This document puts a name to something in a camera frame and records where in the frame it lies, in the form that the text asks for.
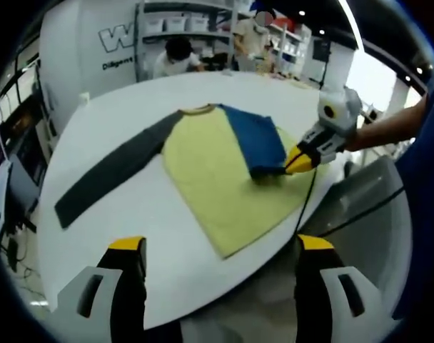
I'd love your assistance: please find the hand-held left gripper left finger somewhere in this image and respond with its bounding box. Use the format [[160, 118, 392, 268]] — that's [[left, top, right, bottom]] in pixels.
[[51, 235, 148, 343]]

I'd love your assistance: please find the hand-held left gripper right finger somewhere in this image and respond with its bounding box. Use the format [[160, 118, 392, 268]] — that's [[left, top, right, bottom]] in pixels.
[[294, 234, 404, 343]]

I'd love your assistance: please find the yellow blue grey garment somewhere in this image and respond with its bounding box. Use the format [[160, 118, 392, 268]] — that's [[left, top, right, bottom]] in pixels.
[[54, 102, 333, 260]]

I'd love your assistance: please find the black tripod stand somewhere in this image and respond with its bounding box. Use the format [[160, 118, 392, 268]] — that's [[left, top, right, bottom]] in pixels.
[[312, 37, 333, 91]]

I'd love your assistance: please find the person's blue shirt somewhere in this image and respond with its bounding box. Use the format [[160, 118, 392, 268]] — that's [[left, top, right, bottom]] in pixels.
[[393, 84, 434, 229]]

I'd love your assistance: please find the ceiling strip light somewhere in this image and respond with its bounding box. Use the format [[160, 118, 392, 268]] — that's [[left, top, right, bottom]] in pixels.
[[337, 0, 365, 51]]

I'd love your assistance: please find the row of white storage bins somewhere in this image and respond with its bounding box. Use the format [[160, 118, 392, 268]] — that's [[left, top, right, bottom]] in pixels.
[[145, 13, 211, 35]]

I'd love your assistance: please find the metal shelf rack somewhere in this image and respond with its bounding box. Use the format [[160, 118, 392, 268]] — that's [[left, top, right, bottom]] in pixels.
[[135, 0, 311, 78]]

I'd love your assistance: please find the black cable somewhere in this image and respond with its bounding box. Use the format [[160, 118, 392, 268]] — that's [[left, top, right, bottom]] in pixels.
[[319, 188, 407, 237], [294, 167, 321, 235]]

